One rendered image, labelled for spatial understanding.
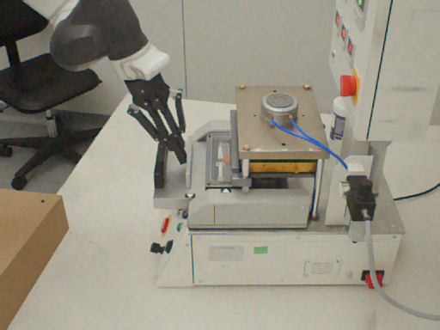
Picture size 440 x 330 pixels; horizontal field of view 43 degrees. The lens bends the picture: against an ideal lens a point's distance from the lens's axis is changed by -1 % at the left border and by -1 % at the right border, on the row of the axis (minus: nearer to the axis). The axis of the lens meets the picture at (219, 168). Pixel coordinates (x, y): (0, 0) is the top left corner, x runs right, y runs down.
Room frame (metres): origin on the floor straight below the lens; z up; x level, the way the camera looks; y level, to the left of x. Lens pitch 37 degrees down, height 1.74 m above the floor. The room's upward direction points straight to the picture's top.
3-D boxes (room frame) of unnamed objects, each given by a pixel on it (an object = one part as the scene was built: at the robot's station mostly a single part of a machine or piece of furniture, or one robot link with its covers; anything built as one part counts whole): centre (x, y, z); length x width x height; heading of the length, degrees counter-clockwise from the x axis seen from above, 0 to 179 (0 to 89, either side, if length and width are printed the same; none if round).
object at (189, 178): (1.03, 0.00, 0.97); 0.30 x 0.22 x 0.08; 90
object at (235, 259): (1.01, -0.12, 0.84); 0.53 x 0.37 x 0.17; 90
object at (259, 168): (1.02, -0.13, 1.07); 0.22 x 0.17 x 0.10; 0
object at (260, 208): (0.89, -0.05, 0.96); 0.26 x 0.05 x 0.07; 90
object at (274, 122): (1.01, -0.16, 1.08); 0.31 x 0.24 x 0.13; 0
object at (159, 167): (1.03, 0.13, 0.99); 0.15 x 0.02 x 0.04; 0
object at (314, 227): (1.03, -0.16, 0.93); 0.46 x 0.35 x 0.01; 90
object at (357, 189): (0.81, -0.26, 1.05); 0.15 x 0.05 x 0.15; 0
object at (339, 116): (1.47, -0.39, 0.82); 0.09 x 0.09 x 0.15
